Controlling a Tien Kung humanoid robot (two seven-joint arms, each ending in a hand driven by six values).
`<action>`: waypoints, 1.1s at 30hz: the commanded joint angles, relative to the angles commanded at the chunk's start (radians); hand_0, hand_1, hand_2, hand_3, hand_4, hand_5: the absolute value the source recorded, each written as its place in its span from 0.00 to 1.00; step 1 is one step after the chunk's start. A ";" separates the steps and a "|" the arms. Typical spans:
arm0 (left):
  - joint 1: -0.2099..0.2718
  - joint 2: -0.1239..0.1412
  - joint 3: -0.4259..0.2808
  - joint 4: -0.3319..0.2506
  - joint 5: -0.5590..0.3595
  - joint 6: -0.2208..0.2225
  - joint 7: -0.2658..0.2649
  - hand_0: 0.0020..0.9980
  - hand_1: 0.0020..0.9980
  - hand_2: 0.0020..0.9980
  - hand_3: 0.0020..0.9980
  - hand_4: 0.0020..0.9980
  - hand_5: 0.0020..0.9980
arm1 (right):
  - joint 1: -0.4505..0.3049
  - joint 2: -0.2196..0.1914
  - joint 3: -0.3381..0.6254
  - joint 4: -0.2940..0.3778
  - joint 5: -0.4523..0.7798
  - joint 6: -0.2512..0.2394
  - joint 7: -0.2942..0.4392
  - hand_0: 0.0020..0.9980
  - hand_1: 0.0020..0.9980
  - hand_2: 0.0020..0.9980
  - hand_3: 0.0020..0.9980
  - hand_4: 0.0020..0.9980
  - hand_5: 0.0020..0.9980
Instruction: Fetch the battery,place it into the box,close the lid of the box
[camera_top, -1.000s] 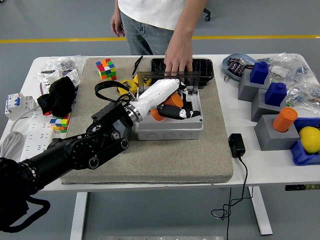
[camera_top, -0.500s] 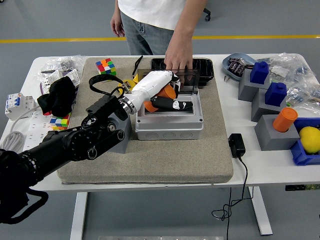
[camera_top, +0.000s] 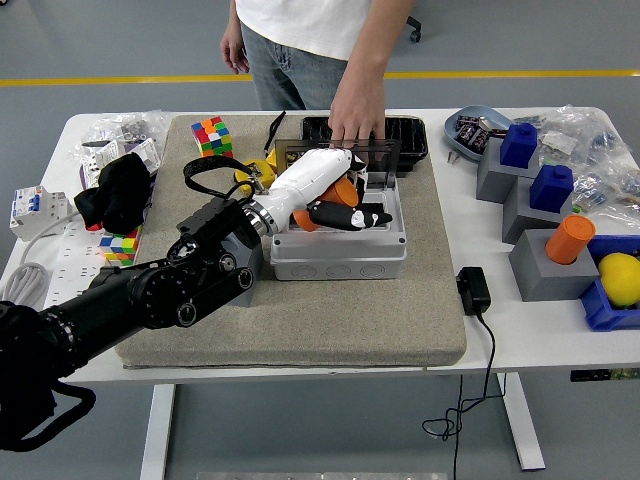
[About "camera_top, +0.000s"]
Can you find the person's right forearm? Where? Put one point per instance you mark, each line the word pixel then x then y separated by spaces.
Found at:
pixel 235 15

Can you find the grey-brown mat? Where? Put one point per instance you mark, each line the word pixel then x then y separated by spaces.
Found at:
pixel 300 325

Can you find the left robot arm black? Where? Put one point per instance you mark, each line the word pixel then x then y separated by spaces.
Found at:
pixel 150 290

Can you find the white power strip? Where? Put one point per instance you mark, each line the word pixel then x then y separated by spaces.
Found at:
pixel 75 260

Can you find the smoky clear box lid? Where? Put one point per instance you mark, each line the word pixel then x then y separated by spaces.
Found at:
pixel 385 160

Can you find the person's left hand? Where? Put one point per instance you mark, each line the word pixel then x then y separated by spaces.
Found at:
pixel 357 120

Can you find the clear bag of small parts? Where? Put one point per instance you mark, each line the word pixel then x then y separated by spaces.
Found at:
pixel 610 187
pixel 575 132

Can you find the white switch in package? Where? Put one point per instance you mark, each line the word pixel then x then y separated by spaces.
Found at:
pixel 142 155

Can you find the small metal clip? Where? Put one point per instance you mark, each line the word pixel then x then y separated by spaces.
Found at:
pixel 452 159

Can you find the blue block with knob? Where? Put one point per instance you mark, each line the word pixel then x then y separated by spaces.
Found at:
pixel 550 192
pixel 520 147

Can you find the black cloth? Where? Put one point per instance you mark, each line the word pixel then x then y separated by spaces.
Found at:
pixel 120 190

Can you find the black plastic tray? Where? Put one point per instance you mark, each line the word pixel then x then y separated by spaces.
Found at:
pixel 410 135

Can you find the person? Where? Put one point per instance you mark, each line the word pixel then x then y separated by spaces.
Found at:
pixel 310 25

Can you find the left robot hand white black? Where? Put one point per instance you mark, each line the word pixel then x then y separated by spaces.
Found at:
pixel 310 175

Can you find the person's left forearm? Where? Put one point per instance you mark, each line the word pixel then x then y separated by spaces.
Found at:
pixel 375 60

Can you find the blue-grey bowl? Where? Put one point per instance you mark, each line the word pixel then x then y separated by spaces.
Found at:
pixel 452 137

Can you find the yellow lemon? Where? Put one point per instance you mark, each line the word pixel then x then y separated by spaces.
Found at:
pixel 622 280

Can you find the grey plastic junction box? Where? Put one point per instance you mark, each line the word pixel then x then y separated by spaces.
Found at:
pixel 340 260

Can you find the grey cube holder round hole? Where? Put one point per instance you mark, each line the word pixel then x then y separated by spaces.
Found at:
pixel 252 252

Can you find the white circuit breaker blue switches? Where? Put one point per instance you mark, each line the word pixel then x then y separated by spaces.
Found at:
pixel 35 210

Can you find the purple black packet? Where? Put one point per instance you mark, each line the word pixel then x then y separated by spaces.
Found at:
pixel 467 130
pixel 482 140

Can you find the clear bag of screws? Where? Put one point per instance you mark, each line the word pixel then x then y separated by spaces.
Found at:
pixel 130 127

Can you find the blue plastic bin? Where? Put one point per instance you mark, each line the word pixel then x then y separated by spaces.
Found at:
pixel 605 312

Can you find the orange cylinder battery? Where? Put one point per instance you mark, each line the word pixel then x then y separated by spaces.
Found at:
pixel 345 192
pixel 570 240

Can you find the person's right hand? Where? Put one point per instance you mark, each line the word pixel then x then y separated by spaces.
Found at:
pixel 234 50

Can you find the white table leg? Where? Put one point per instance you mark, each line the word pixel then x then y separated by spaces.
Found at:
pixel 522 425
pixel 157 430

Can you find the colourful puzzle cube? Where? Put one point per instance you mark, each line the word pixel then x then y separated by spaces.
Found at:
pixel 212 140
pixel 120 250

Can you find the black table control panel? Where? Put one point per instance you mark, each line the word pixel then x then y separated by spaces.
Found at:
pixel 600 375

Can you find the black power adapter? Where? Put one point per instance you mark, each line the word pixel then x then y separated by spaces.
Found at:
pixel 472 290

